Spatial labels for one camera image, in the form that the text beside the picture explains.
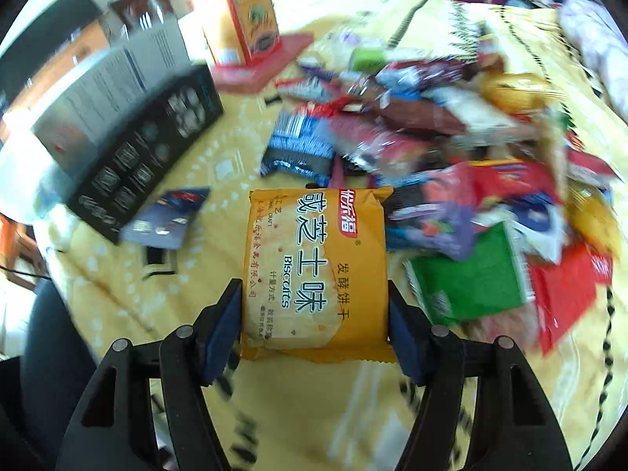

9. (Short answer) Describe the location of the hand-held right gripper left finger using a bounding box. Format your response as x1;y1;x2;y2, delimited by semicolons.
55;279;243;471

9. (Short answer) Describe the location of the pile of mixed snack packets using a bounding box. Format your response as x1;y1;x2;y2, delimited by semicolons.
259;34;621;356

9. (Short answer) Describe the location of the yellow biscuit packet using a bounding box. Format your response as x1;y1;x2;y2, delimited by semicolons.
240;186;397;365

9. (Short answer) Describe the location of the person's dark clothing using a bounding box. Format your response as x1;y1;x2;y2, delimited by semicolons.
20;279;99;457

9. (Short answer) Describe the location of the small dark blue packet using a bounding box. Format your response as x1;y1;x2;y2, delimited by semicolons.
120;186;212;248

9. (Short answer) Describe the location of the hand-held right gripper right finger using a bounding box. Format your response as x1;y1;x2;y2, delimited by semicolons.
387;279;575;471

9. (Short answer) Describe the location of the orange carton box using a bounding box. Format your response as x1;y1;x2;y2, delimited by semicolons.
190;0;281;67

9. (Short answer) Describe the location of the black and grey printed box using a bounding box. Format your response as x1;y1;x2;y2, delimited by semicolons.
32;22;225;245

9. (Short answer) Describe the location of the red flat box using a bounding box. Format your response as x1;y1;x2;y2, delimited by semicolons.
211;33;315;93

